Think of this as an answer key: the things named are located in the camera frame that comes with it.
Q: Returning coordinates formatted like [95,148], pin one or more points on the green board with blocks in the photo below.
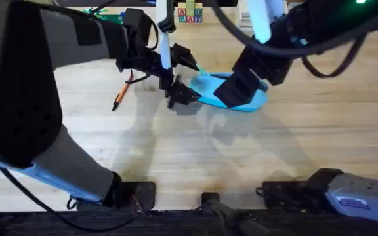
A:
[110,16]

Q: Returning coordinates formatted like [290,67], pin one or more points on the right wrist upright plate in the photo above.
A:
[261,19]

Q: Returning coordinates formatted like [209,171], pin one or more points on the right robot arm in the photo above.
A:
[356,196]

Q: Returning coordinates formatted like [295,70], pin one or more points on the alphabet toy block stack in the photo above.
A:
[189,14]

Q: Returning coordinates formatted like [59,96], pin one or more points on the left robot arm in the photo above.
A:
[21,108]

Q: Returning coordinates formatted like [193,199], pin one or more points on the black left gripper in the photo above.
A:
[136,49]

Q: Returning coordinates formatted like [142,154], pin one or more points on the wrist upright plate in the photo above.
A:
[164,49]
[261,19]

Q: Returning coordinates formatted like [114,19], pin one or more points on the orange pen with black tip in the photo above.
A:
[122,93]

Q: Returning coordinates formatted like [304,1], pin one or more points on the small black mount block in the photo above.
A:
[210,197]

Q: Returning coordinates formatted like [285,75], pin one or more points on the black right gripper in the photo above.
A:
[267,64]

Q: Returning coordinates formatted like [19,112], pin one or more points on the left wrist upright plate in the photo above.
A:
[164,49]

